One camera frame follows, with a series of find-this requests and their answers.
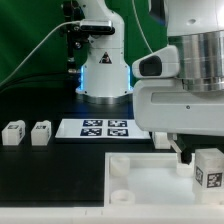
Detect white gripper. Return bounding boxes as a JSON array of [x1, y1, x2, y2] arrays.
[[133, 79, 224, 165]]

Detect white marker board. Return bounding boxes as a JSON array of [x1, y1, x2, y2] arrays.
[[55, 119, 150, 140]]

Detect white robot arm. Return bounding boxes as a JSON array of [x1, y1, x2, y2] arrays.
[[77, 0, 224, 136]]

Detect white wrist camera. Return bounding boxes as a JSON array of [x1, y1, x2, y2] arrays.
[[132, 45, 180, 79]]

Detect grey right cable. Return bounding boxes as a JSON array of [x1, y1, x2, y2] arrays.
[[131, 0, 155, 56]]

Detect grey camera cable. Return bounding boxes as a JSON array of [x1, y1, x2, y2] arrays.
[[0, 20, 81, 88]]

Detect silver background camera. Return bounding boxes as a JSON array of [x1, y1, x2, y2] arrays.
[[79, 19, 115, 35]]

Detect black cables on table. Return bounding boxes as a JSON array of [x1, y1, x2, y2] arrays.
[[0, 71, 80, 94]]

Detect white front fence rail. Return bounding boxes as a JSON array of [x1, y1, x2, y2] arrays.
[[0, 205, 224, 224]]

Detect white square table top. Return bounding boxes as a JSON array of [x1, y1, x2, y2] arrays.
[[103, 151, 224, 208]]

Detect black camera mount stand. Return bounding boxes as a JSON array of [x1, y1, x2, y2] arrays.
[[61, 0, 88, 74]]

